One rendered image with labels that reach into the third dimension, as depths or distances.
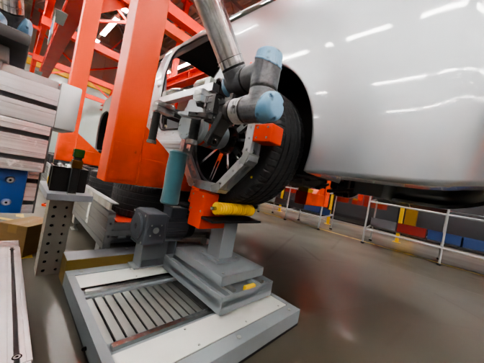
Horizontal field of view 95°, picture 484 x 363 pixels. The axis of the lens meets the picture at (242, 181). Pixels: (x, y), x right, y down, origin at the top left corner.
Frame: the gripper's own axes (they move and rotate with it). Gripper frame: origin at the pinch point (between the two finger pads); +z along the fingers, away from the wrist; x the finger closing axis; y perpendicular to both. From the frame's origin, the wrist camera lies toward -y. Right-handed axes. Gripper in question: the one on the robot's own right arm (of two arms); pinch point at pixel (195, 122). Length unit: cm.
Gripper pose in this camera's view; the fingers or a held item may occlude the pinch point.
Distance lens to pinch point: 84.8
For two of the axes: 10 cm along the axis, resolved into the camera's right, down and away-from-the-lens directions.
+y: 1.8, -9.8, 0.1
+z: -7.1, -1.3, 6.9
